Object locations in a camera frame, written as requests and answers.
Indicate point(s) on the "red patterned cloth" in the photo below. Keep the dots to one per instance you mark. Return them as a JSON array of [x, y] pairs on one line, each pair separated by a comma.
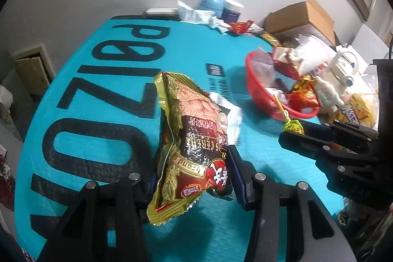
[[6, 185]]

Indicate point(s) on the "yellow patterned snack packet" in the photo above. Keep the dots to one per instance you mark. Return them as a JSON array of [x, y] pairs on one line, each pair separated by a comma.
[[268, 38]]

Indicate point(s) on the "white cloth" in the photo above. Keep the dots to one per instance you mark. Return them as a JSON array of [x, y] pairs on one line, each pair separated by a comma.
[[6, 96]]

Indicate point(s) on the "cream plush figure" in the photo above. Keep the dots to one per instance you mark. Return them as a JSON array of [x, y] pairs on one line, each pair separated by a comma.
[[327, 93]]

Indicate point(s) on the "red plastic basket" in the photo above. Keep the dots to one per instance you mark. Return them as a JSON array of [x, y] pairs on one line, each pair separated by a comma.
[[261, 96]]

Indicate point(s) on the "gold lollipop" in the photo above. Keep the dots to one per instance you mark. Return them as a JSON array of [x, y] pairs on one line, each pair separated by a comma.
[[293, 127]]

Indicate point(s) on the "yellow snack bag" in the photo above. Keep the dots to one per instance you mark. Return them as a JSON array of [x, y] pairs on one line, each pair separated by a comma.
[[359, 105]]

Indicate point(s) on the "plain white packet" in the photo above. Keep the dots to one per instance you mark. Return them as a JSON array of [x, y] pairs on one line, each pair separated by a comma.
[[233, 117]]

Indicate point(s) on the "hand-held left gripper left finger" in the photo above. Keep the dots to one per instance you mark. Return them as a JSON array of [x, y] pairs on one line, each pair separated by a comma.
[[135, 191]]

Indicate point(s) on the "blue jar with white lid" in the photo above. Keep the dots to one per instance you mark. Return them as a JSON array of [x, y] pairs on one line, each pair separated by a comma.
[[231, 12]]

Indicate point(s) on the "small red snack packet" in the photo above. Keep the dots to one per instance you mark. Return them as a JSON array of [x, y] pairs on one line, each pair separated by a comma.
[[304, 99]]

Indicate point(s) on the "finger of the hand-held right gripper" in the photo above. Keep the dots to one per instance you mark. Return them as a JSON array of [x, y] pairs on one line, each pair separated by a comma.
[[319, 130], [301, 143]]

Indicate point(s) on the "blue round gadget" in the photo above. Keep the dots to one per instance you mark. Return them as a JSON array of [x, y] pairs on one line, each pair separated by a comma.
[[210, 4]]

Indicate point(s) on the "red snack wrappers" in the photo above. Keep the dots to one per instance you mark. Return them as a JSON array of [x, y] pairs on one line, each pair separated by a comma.
[[241, 27]]

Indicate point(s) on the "white kettle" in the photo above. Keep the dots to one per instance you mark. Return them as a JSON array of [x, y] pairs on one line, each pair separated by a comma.
[[342, 68]]

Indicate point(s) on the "open cardboard box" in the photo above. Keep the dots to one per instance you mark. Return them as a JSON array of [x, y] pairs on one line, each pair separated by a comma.
[[307, 13]]

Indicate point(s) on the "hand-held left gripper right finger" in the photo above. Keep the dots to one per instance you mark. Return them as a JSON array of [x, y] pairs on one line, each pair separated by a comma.
[[236, 176]]

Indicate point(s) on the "wooden wall hatch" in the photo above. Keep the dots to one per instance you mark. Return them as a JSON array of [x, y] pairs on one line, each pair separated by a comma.
[[30, 71]]

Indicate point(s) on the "gold-edged cereal packet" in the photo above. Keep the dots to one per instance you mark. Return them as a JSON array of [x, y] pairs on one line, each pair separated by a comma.
[[187, 139]]

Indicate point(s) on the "white paper bag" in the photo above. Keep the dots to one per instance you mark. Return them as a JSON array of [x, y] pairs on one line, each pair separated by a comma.
[[316, 51]]

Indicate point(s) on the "flat white box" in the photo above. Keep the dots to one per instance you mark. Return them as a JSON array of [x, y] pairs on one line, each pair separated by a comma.
[[161, 12]]

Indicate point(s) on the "clear plastic bag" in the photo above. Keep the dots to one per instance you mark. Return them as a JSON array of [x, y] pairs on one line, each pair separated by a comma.
[[264, 68]]

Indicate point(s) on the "teal printed bubble mat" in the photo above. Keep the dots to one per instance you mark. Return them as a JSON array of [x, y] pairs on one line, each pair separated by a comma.
[[190, 44]]

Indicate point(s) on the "white black-red snack packet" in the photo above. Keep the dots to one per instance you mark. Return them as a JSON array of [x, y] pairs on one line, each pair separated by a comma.
[[278, 93]]

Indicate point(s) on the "white board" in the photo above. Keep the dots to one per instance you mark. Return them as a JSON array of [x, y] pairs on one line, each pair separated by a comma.
[[371, 44]]

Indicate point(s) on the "crumpled white tissue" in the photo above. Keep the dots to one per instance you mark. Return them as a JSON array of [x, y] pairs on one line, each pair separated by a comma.
[[196, 15]]

